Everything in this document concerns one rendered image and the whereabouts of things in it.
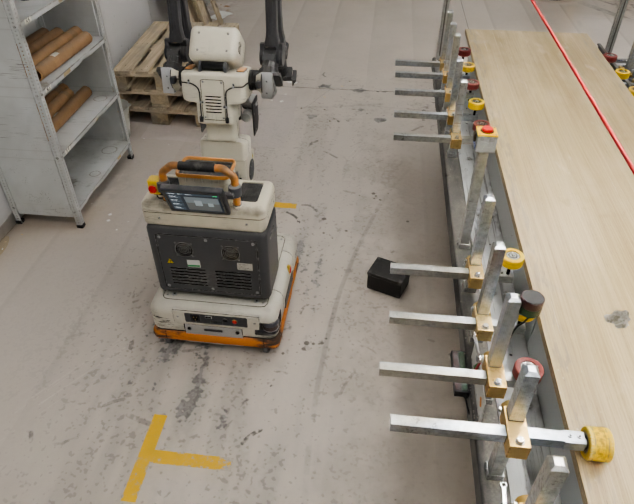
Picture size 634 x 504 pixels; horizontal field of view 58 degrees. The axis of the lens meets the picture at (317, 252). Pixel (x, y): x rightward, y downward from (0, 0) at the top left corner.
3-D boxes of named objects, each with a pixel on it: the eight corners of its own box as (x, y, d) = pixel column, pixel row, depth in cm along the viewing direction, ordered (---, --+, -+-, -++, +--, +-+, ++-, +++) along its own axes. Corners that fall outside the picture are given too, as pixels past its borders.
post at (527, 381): (485, 484, 159) (525, 373, 128) (484, 472, 162) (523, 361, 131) (498, 485, 159) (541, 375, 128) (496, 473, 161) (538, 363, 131)
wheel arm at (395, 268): (389, 276, 209) (390, 267, 206) (389, 269, 211) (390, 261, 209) (511, 285, 205) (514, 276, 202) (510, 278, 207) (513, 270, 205)
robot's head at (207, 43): (235, 60, 235) (239, 25, 236) (186, 58, 237) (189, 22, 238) (243, 73, 250) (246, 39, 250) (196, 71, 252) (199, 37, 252)
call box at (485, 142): (474, 154, 205) (478, 134, 200) (472, 144, 210) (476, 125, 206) (494, 155, 204) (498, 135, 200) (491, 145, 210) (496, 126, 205)
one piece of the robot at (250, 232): (272, 322, 275) (261, 172, 222) (162, 312, 280) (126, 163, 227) (284, 276, 300) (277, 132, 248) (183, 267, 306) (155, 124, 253)
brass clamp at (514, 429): (503, 457, 137) (507, 445, 134) (496, 410, 148) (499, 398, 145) (529, 460, 137) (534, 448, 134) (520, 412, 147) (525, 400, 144)
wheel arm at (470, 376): (378, 377, 168) (379, 368, 165) (378, 368, 171) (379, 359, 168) (530, 391, 164) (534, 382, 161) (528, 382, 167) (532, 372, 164)
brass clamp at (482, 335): (473, 340, 185) (475, 329, 181) (469, 310, 195) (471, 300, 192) (492, 342, 184) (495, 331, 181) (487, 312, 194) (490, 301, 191)
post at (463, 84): (446, 170, 296) (460, 80, 266) (445, 166, 299) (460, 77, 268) (452, 170, 296) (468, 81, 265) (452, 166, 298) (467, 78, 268)
